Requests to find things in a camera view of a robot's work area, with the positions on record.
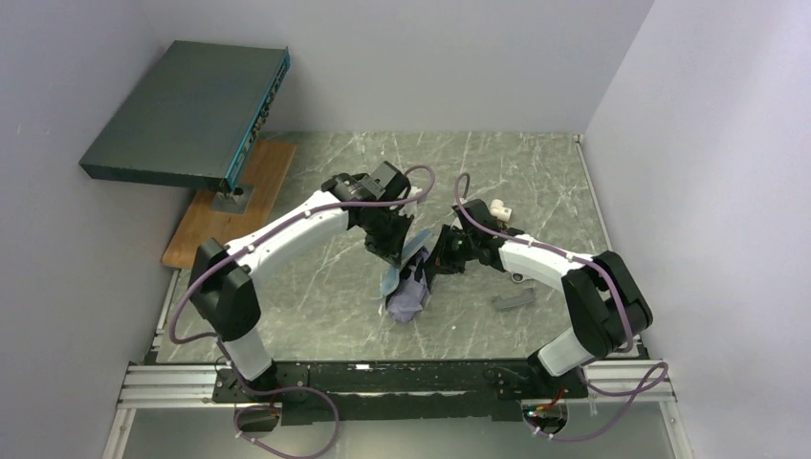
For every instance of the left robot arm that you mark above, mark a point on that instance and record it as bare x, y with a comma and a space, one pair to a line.
222, 282

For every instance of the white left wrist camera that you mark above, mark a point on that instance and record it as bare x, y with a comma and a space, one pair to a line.
415, 196

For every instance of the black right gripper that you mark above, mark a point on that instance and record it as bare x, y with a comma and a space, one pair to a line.
446, 251

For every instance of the wooden board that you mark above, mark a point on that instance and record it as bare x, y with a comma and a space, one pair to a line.
265, 170

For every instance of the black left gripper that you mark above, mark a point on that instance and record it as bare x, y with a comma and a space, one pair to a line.
393, 243

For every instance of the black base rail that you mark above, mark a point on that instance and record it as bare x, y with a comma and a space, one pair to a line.
315, 391

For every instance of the white pipe elbow fitting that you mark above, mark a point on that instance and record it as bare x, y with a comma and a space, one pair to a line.
500, 212

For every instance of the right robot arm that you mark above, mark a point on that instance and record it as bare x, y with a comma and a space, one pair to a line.
605, 305

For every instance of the lilac umbrella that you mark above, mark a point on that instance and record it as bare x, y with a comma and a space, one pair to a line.
411, 290

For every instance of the aluminium frame rail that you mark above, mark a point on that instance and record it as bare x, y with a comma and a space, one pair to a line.
161, 386

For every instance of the grey metal stand plate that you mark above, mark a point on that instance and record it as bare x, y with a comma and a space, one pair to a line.
235, 202

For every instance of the dark network switch box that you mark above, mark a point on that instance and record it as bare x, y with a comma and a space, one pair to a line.
192, 120

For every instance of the grey plastic bracket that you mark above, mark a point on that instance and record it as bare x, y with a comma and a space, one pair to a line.
509, 303

